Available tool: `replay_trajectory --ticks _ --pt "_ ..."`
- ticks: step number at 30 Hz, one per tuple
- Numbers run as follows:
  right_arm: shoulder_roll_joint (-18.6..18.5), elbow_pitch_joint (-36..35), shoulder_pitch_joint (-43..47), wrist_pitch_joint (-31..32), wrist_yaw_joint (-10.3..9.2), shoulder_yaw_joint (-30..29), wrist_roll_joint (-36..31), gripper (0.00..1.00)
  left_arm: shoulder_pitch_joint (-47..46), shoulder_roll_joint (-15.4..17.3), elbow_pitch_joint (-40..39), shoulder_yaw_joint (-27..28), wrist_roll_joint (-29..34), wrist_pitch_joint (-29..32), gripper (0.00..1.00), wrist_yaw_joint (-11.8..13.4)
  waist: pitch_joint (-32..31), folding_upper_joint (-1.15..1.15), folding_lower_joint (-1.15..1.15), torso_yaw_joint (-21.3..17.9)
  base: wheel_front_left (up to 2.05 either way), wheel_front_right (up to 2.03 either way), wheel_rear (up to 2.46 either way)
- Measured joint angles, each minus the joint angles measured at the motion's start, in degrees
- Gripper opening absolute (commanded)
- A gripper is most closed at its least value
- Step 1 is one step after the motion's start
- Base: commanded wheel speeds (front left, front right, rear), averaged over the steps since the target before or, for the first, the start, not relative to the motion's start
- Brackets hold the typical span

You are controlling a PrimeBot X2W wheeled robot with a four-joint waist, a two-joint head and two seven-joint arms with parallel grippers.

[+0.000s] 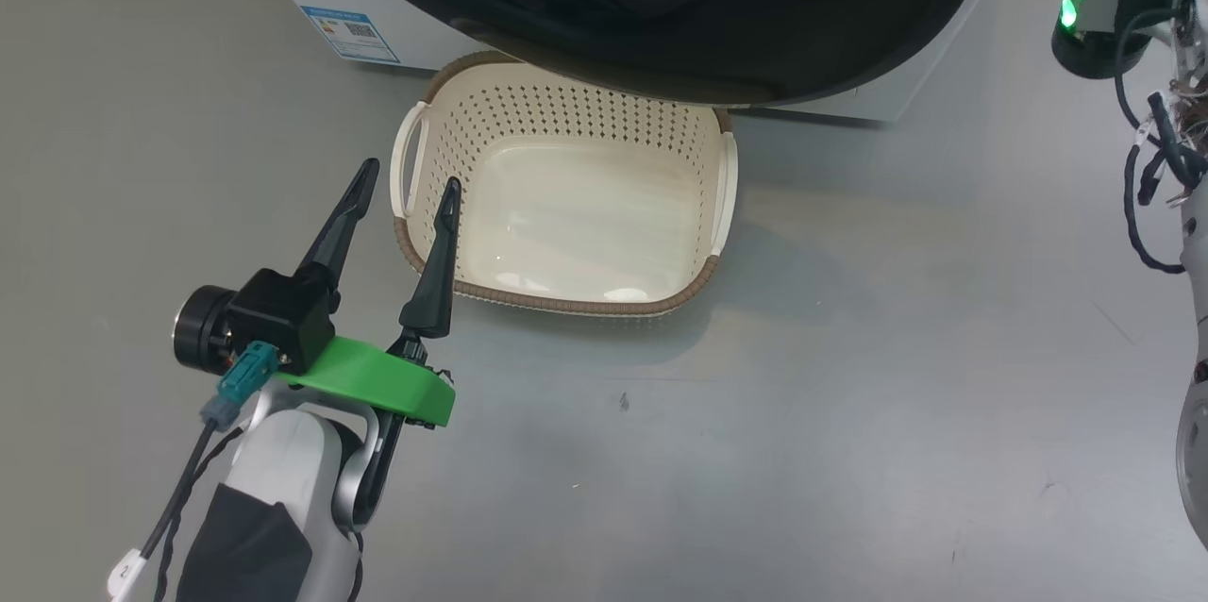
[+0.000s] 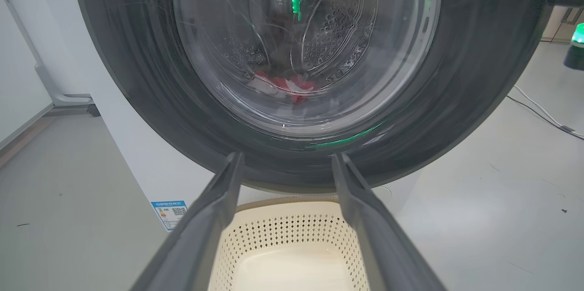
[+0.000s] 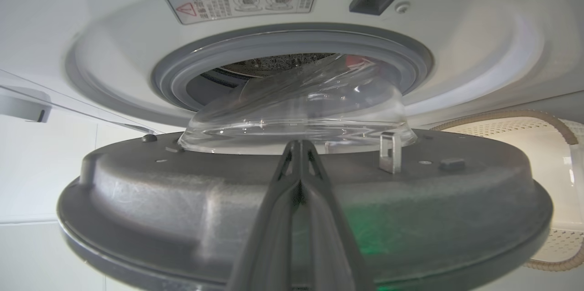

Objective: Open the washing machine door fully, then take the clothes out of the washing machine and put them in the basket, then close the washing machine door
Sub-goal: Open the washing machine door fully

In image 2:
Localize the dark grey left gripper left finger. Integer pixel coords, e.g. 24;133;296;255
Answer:
131;152;245;291

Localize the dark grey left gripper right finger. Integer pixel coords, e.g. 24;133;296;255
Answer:
332;152;446;291

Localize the round dark grey machine door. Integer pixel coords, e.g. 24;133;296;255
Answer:
70;0;560;194

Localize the red and white garment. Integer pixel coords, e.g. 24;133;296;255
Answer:
248;70;317;104

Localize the cream perforated laundry basket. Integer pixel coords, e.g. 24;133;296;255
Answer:
208;195;371;291

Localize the white washing machine body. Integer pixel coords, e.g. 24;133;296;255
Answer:
27;0;422;233

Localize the blue energy label sticker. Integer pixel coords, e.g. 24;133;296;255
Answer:
151;200;189;232

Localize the green lamp dark device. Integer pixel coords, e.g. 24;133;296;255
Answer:
563;22;584;71

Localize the grey partition leg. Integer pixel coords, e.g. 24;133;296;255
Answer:
0;0;94;107

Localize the steel perforated washer drum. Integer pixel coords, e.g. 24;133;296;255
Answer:
182;0;379;100

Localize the white floor cable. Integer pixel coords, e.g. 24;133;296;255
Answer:
513;84;584;139

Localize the black floor cable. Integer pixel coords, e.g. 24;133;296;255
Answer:
506;94;584;138

